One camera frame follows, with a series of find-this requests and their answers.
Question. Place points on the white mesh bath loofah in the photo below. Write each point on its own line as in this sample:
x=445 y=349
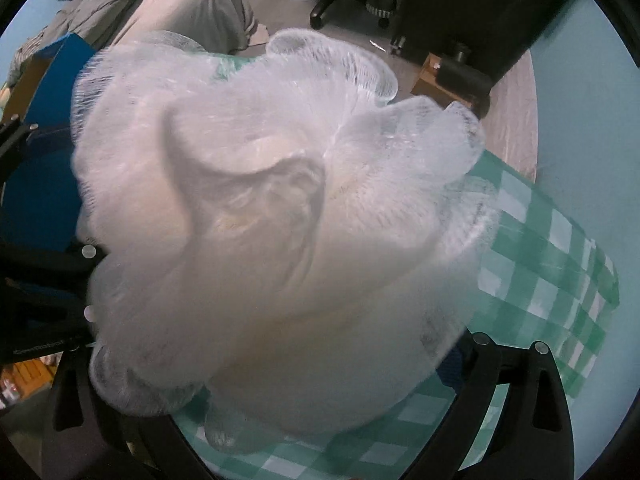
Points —
x=280 y=240

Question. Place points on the black fabric wardrobe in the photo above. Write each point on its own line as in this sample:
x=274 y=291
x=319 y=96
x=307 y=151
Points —
x=475 y=0

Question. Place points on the green checkered tablecloth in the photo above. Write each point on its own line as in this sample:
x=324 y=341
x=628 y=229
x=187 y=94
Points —
x=540 y=270

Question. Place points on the blue cardboard box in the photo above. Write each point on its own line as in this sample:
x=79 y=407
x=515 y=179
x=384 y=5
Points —
x=50 y=90

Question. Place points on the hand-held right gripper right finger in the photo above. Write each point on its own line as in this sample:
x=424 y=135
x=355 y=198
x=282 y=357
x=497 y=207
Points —
x=452 y=372

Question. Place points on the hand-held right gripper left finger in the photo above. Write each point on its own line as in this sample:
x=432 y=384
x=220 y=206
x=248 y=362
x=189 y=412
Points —
x=100 y=440

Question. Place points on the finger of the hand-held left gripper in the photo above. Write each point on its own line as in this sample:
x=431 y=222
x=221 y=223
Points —
x=50 y=260
x=12 y=140

